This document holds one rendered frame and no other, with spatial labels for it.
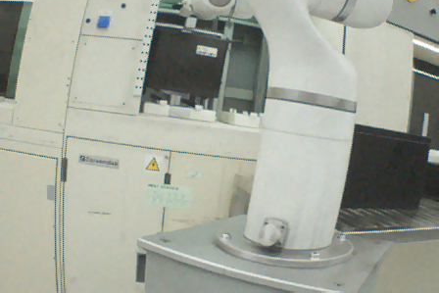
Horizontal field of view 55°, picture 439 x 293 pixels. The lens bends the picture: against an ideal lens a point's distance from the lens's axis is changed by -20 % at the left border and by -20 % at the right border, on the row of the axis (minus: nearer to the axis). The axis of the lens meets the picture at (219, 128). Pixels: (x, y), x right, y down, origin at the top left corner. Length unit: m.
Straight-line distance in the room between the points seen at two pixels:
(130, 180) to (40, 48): 0.44
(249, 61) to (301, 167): 1.72
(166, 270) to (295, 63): 0.29
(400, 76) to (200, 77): 0.65
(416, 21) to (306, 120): 1.13
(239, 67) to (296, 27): 1.70
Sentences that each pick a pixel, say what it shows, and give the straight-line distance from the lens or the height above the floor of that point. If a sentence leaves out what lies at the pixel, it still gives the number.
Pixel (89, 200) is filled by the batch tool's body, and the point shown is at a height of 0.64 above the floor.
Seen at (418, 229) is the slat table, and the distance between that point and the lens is 0.89.
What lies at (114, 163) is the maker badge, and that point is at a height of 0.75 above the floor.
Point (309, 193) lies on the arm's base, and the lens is 0.58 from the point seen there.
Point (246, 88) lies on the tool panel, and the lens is 2.27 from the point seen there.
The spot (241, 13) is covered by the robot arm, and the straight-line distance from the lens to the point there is 1.27.
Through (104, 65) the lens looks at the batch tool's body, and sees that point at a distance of 1.27.
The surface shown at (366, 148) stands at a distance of 1.00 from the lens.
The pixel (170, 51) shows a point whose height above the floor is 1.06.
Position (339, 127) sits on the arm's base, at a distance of 0.59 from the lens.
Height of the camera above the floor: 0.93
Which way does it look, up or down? 3 degrees down
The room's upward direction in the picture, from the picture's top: 8 degrees clockwise
